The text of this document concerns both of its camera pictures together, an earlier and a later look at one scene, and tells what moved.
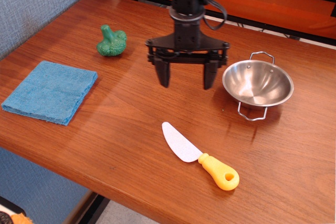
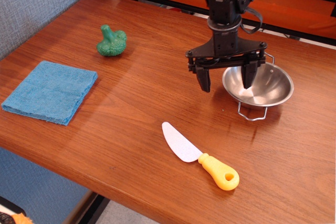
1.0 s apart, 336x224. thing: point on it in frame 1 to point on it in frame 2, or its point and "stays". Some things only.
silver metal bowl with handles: (258, 83) stays
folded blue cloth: (51, 92) stays
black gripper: (187, 45) to (226, 49)
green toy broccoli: (114, 43) stays
